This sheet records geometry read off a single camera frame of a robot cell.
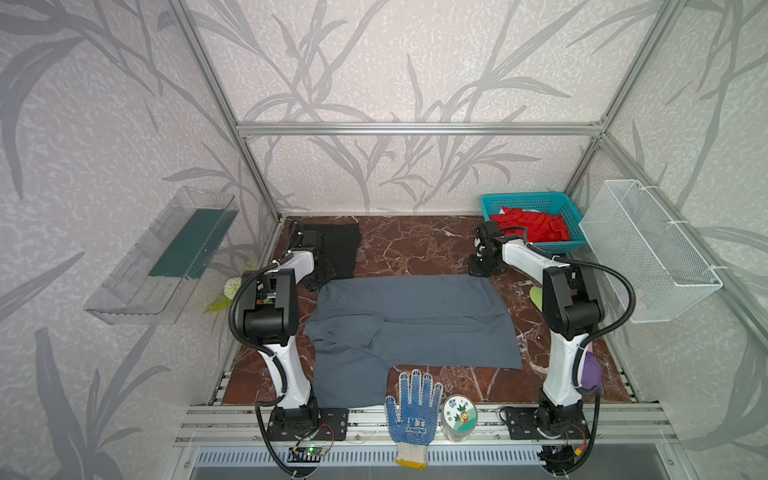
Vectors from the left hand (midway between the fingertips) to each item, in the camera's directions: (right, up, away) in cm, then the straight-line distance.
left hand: (328, 269), depth 101 cm
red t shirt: (+75, +15, +7) cm, 76 cm away
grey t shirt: (+13, -17, -12) cm, 24 cm away
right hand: (+50, +2, +1) cm, 50 cm away
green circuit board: (+2, -42, -30) cm, 52 cm away
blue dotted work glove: (+29, -36, -28) cm, 54 cm away
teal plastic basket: (+88, +24, +12) cm, 92 cm away
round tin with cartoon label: (+39, -31, -34) cm, 60 cm away
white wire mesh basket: (+79, +3, -39) cm, 88 cm away
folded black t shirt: (+1, +9, +11) cm, 14 cm away
